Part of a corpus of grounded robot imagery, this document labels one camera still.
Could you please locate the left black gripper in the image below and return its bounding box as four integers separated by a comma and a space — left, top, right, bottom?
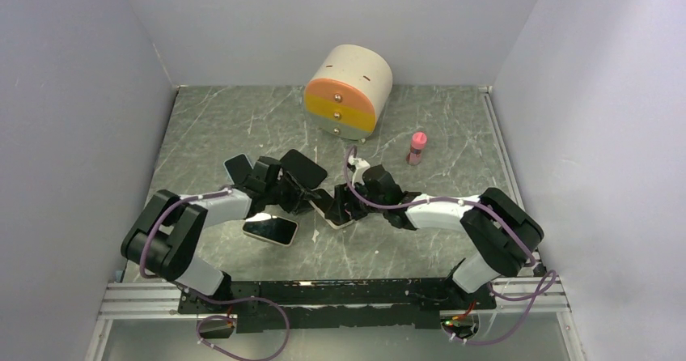
265, 171, 320, 215

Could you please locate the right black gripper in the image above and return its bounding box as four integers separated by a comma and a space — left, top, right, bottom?
325, 179, 387, 224

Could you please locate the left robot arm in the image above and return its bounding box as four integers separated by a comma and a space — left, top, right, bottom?
121, 150, 328, 312

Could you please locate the bare black phone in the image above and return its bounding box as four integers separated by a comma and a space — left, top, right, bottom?
280, 149, 328, 189

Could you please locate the phone in cream case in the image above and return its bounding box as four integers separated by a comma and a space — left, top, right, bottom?
242, 213, 299, 247

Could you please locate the phone in blue case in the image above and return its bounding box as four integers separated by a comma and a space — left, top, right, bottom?
223, 153, 254, 185

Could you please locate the pink capped marker tube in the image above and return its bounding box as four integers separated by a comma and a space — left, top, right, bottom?
406, 132, 428, 165

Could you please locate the round pastel drawer cabinet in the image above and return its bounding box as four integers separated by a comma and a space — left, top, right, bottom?
303, 45, 393, 141

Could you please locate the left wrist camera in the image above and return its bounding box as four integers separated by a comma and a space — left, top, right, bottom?
243, 156, 282, 193

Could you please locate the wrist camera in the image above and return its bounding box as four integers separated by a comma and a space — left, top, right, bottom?
346, 155, 371, 185
243, 156, 282, 193

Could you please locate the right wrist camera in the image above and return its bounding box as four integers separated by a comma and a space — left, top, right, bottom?
346, 155, 371, 185

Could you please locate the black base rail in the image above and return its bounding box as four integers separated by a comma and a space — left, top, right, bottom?
178, 278, 496, 333

